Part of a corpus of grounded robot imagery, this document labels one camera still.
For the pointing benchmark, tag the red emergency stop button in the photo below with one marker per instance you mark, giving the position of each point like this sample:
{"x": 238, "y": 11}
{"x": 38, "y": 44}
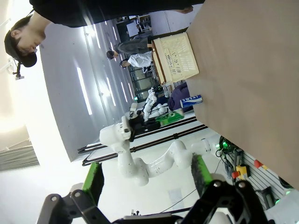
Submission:
{"x": 240, "y": 171}
{"x": 259, "y": 164}

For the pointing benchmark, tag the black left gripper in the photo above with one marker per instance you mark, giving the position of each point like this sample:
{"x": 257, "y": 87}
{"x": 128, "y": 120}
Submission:
{"x": 137, "y": 126}

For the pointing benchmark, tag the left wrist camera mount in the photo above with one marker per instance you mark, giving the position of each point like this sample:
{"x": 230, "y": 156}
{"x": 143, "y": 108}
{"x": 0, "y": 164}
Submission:
{"x": 133, "y": 108}

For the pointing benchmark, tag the black cap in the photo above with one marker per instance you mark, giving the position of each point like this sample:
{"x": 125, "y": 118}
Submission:
{"x": 25, "y": 59}

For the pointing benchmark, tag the grey slotted base plate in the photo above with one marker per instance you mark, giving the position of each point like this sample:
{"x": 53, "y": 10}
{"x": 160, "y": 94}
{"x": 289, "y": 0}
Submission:
{"x": 259, "y": 182}

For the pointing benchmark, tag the person's left hand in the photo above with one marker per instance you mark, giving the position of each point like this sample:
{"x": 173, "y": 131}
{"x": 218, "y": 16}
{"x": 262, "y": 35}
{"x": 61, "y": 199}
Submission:
{"x": 185, "y": 10}

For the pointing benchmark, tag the small white background robot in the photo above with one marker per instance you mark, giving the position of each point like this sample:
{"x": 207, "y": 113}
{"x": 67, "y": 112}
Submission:
{"x": 151, "y": 102}

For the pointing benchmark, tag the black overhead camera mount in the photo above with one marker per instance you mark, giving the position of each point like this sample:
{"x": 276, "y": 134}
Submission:
{"x": 18, "y": 72}

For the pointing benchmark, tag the dark purple fabric heap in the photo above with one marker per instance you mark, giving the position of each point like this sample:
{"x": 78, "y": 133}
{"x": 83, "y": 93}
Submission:
{"x": 177, "y": 98}

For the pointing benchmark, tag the black metal frame bar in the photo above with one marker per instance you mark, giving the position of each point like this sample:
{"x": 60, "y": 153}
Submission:
{"x": 151, "y": 134}
{"x": 151, "y": 143}

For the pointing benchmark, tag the person in white shirt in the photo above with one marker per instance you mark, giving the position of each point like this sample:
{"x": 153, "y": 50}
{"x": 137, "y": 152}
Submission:
{"x": 140, "y": 59}

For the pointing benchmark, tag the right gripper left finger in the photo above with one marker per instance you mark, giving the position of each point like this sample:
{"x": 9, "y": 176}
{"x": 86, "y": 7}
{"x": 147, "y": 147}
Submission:
{"x": 93, "y": 182}

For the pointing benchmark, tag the person in grey jacket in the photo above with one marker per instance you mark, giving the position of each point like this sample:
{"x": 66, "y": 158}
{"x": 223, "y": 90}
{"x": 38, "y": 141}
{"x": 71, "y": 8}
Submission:
{"x": 135, "y": 45}

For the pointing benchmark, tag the blue Sweat drink can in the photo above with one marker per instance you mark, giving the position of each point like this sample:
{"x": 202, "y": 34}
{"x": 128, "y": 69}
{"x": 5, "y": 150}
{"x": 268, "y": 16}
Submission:
{"x": 190, "y": 100}

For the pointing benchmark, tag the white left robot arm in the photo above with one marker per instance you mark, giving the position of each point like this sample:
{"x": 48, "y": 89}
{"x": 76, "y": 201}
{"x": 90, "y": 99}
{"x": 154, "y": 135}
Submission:
{"x": 133, "y": 168}

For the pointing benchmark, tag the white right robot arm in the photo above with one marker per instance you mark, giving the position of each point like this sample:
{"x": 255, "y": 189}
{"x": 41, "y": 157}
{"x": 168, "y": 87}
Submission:
{"x": 287, "y": 210}

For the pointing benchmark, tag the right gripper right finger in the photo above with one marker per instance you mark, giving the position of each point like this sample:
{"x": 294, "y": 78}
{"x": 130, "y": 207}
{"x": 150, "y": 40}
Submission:
{"x": 203, "y": 177}

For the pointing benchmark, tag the person in black shirt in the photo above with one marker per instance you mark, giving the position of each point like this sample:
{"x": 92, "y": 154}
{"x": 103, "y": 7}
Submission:
{"x": 93, "y": 11}

